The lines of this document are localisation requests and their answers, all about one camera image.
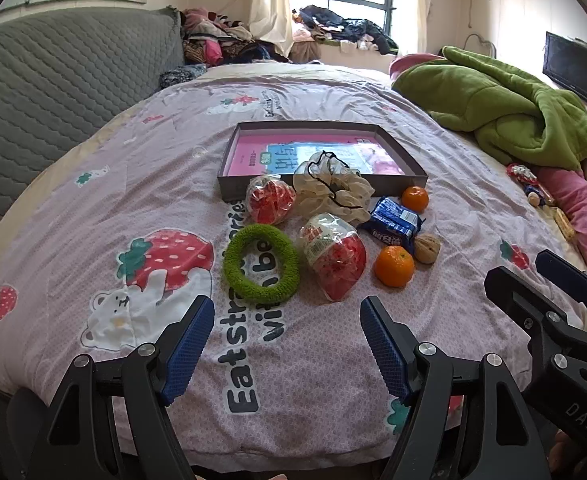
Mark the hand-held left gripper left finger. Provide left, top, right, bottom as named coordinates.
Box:
left=38, top=295, right=216, bottom=480

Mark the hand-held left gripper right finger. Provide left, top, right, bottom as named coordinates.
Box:
left=359, top=296, right=551, bottom=480

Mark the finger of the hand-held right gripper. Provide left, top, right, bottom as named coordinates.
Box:
left=535, top=249, right=587, bottom=311
left=483, top=266, right=581, bottom=342

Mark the large tangerine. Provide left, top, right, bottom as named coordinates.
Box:
left=374, top=245, right=415, bottom=288

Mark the large red snack pack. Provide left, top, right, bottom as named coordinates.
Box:
left=299, top=213, right=367, bottom=303

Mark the green fuzzy hair ring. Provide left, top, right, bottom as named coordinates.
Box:
left=223, top=223, right=300, bottom=305

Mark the walnut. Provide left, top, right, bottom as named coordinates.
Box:
left=413, top=233, right=441, bottom=264

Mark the blue biscuit packet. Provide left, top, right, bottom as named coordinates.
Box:
left=370, top=196, right=425, bottom=256

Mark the small tangerine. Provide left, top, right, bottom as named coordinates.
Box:
left=402, top=186, right=429, bottom=213

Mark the grey cardboard box tray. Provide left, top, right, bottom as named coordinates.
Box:
left=216, top=121, right=429, bottom=201

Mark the small red snack pack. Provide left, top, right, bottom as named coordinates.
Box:
left=246, top=174, right=297, bottom=225

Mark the cream organza scrunchie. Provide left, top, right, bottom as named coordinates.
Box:
left=292, top=150, right=375, bottom=226

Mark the person's right hand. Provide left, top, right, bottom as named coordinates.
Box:
left=553, top=430, right=577, bottom=468

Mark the yellow snack packet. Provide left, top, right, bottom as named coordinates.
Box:
left=553, top=207, right=577, bottom=241

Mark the pink pillow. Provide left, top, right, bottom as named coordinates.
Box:
left=536, top=165, right=587, bottom=276
left=390, top=52, right=444, bottom=78

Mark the red candy wrapper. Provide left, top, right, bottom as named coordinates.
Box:
left=506, top=162, right=539, bottom=187

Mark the green fleece blanket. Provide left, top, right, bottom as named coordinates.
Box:
left=392, top=46, right=587, bottom=186

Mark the pink strawberry printed quilt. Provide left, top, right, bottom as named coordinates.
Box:
left=0, top=67, right=587, bottom=461

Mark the dark patterned cloth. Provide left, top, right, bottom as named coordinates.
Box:
left=160, top=64, right=208, bottom=89

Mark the beige bed sheet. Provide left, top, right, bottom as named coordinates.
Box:
left=38, top=60, right=389, bottom=211

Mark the grey quilted headboard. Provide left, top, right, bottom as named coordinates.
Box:
left=0, top=7, right=184, bottom=276

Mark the cream curtain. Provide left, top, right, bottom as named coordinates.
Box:
left=247, top=0, right=294, bottom=61
left=413, top=0, right=437, bottom=56

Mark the pile of mixed clothes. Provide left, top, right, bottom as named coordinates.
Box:
left=180, top=7, right=291, bottom=66

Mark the pile of dark clothes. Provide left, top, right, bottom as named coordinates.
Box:
left=292, top=5, right=400, bottom=56

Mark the black wall television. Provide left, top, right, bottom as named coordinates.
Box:
left=543, top=31, right=587, bottom=111

